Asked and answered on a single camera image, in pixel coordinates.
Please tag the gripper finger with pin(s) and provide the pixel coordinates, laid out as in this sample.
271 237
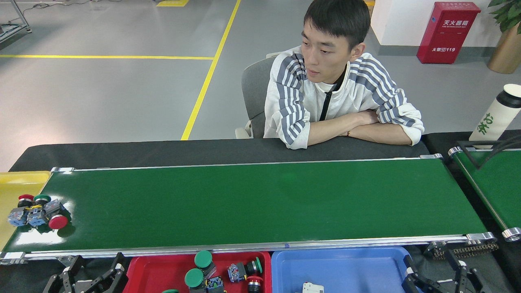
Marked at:
415 285
470 283
57 285
114 283

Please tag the red mushroom button switch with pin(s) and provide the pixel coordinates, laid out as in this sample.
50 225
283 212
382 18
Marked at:
58 222

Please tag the small green button switch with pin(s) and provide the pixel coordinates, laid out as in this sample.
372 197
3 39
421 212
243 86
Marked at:
244 270
36 217

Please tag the small red button switch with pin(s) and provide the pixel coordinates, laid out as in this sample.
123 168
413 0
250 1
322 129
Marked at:
17 216
255 280

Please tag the blue block push button switch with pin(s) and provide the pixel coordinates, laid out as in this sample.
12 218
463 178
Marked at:
215 284

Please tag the white circuit breaker red toggle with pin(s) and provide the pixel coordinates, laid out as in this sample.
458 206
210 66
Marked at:
312 288

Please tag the person's right forearm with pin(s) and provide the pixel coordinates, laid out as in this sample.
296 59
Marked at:
333 128

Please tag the person's left forearm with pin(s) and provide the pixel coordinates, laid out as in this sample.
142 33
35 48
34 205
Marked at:
380 134

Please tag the red plastic tray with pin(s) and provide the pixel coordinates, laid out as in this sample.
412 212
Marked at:
154 272

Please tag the blue plastic tray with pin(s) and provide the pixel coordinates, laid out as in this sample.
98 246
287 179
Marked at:
346 268

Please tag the green conveyor belt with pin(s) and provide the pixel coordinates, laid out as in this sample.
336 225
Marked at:
494 191
244 203

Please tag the yellow plastic tray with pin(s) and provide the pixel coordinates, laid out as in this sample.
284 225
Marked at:
12 185

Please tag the person's right hand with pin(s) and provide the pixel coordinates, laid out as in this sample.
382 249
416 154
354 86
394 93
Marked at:
369 116

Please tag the black table cover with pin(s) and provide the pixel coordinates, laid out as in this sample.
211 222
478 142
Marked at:
122 152

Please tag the white bottle black lid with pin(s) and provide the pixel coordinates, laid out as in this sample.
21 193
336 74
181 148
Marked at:
494 117

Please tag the person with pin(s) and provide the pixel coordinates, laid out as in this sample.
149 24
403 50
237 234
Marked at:
293 101

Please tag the gold plant pot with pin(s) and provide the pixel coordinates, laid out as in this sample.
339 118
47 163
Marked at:
505 53

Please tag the grey office chair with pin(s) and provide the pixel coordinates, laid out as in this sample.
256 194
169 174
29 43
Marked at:
252 89

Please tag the red fire extinguisher cabinet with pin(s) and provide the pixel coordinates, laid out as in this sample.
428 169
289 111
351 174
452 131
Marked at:
445 36

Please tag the silver metal rack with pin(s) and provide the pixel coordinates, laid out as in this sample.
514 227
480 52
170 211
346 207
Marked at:
12 29

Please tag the green potted plant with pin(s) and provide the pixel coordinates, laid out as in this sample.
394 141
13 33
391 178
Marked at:
508 12

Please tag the black metal bracket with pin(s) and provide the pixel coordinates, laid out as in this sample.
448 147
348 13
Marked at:
508 145

